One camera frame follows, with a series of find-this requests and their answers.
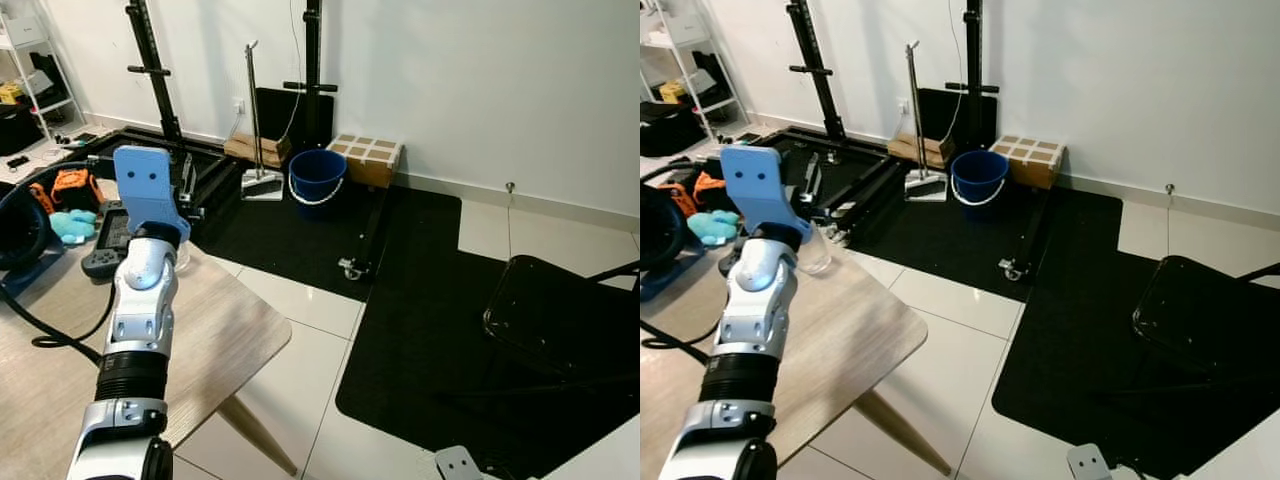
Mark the white shelf unit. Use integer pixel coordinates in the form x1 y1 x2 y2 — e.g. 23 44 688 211
640 0 751 116
0 0 89 141

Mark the brown cardboard box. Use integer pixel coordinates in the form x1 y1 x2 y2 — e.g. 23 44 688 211
223 133 293 169
887 133 954 169

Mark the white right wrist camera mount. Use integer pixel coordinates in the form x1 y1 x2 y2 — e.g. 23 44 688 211
433 445 486 480
1065 443 1116 480

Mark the teal plush toy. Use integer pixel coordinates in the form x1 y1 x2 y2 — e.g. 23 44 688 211
50 208 101 246
688 210 741 246

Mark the blue plastic bucket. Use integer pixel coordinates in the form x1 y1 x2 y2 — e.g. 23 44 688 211
950 150 1011 208
288 149 348 206

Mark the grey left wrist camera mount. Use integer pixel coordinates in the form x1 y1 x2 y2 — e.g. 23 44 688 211
720 145 809 246
112 145 191 241

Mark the black bag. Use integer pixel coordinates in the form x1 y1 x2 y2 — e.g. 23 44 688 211
0 100 46 156
640 100 706 158

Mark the black round appliance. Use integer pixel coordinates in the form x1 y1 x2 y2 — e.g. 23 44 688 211
0 180 51 271
640 180 686 276

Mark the black table cable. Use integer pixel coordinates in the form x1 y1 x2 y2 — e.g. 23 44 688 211
0 280 119 351

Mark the white-taped cardboard box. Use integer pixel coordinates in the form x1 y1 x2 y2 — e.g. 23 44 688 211
990 135 1067 191
328 133 404 189

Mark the light wooden table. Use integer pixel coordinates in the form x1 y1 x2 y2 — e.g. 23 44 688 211
640 240 953 480
0 238 301 480

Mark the black chair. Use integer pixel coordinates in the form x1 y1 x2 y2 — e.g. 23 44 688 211
1132 255 1280 376
483 255 640 381

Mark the black metal rack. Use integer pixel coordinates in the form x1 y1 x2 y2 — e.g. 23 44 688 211
735 0 1051 283
60 0 393 283

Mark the orange black tool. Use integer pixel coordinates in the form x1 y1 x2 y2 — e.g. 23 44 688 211
28 168 106 216
655 172 729 216

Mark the black floor mat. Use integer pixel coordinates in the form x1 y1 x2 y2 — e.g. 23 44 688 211
830 185 1280 479
190 185 640 479

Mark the black handheld controller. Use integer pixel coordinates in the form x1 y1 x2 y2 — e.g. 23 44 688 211
80 200 136 281
716 235 749 279

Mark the metal upright stand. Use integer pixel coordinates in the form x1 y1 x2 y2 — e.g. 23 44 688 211
903 40 949 201
240 40 286 201

